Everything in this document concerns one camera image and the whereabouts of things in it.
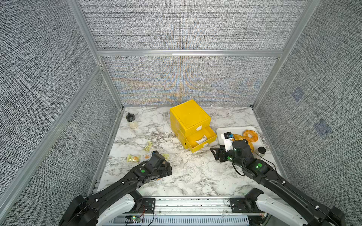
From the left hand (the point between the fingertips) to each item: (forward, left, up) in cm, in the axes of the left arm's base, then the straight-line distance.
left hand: (169, 170), depth 82 cm
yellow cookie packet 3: (+11, +3, -5) cm, 12 cm away
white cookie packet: (+17, -22, +5) cm, 28 cm away
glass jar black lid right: (+7, -55, +6) cm, 56 cm away
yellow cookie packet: (+18, +14, -3) cm, 23 cm away
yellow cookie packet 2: (+9, +23, -1) cm, 24 cm away
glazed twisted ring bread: (+21, -59, -2) cm, 63 cm away
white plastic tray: (+16, -60, -3) cm, 62 cm away
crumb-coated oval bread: (+20, -46, 0) cm, 50 cm away
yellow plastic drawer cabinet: (+23, -13, +16) cm, 31 cm away
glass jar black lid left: (+36, +27, +6) cm, 45 cm away
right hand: (+8, -26, +14) cm, 31 cm away
